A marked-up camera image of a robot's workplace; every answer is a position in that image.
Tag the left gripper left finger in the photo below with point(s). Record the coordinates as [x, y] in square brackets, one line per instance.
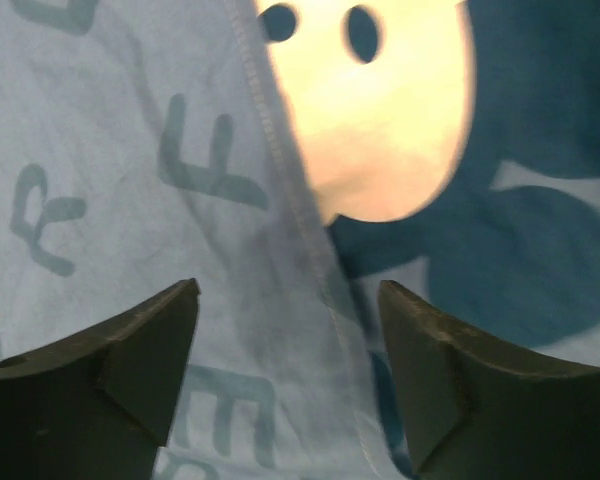
[100, 403]

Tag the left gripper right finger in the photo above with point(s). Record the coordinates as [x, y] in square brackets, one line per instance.
[477, 407]

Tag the blue lettered pillowcase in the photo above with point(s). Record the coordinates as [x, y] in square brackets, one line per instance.
[294, 157]

